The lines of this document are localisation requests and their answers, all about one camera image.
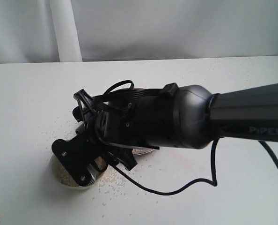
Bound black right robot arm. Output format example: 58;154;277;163
89;83;278;149

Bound black camera cable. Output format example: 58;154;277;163
92;80;278;195

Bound cream ceramic floral bowl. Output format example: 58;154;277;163
49;155;105;190

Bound white backdrop curtain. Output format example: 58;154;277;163
0;0;278;63

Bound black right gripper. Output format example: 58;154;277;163
72;88;176;171

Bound brown wooden cup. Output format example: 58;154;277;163
75;124;85;135

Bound brown granular contents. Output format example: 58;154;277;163
53;157;108;189

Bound spilled rice grains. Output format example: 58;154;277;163
54;112;168;211

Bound round steel tray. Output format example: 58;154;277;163
130;88;156;155

